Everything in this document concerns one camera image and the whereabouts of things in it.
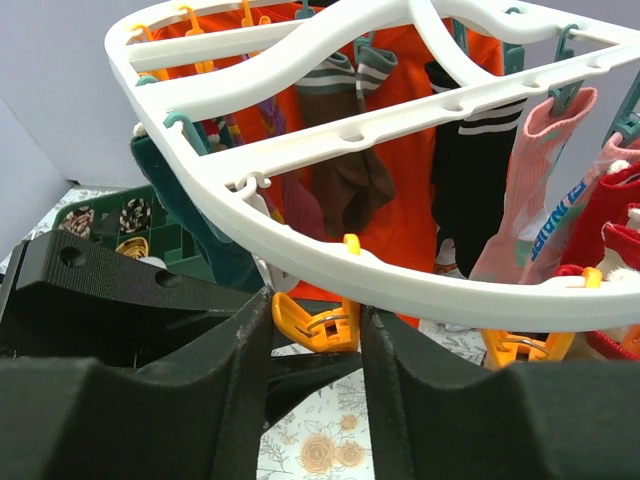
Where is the floral table mat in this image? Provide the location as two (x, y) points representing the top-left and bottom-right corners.
(24, 187), (485, 479)

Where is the orange t-shirt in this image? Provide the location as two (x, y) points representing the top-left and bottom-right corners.
(153, 3), (503, 301)

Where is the purple yellow sock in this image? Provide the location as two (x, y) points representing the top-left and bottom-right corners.
(224, 54), (326, 241)

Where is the navy beige red sock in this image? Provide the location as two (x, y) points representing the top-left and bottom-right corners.
(554, 224), (640, 361)

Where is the white sock clip hanger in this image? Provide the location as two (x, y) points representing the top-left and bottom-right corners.
(104, 1), (639, 332)

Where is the black striped sock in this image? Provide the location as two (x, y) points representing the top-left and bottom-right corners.
(424, 62), (529, 279)

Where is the brown striped-cuff sock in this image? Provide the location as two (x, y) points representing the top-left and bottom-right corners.
(294, 47), (399, 239)

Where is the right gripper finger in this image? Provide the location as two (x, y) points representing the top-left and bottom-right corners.
(361, 307), (639, 479)

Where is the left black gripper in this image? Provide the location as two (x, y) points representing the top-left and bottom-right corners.
(0, 229), (364, 480)

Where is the green divided organizer tray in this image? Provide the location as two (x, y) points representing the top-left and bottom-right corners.
(53, 186), (213, 281)

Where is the teal green sock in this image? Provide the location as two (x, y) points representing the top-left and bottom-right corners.
(130, 122), (264, 293)

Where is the pink patterned sock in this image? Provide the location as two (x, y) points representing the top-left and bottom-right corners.
(469, 87), (598, 284)
(519, 132), (639, 285)

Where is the orange hanger clip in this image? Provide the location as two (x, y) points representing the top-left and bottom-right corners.
(272, 292), (361, 353)
(480, 267), (604, 370)

